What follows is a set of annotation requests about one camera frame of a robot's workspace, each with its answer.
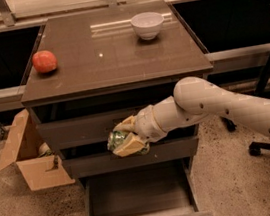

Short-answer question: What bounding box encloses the grey top drawer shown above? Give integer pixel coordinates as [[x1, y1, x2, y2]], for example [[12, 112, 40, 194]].
[[35, 93, 212, 153]]

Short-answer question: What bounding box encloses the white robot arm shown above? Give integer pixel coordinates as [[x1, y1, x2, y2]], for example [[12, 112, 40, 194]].
[[108, 76, 270, 157]]

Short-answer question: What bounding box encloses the red apple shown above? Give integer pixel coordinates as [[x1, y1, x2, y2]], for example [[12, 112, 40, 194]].
[[32, 50, 58, 73]]

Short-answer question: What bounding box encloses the grey open bottom drawer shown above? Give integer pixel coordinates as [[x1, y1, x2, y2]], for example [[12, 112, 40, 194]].
[[85, 159, 213, 216]]

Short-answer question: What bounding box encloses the cardboard box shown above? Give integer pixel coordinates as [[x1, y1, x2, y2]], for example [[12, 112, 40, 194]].
[[0, 109, 75, 191]]

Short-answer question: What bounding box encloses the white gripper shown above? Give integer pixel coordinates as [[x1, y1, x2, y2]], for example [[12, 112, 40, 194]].
[[112, 105, 167, 157]]

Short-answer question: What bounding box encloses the green crushed can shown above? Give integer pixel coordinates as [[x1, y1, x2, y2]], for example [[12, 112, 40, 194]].
[[107, 131, 150, 157]]

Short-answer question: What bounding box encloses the grey middle drawer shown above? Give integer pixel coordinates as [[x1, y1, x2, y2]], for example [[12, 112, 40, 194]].
[[62, 135, 199, 179]]

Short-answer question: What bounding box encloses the white bowl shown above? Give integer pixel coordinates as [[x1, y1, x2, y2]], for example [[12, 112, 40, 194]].
[[130, 12, 164, 40]]

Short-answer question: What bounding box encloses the grey drawer cabinet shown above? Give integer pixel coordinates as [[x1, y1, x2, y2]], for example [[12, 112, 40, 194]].
[[9, 0, 236, 216]]

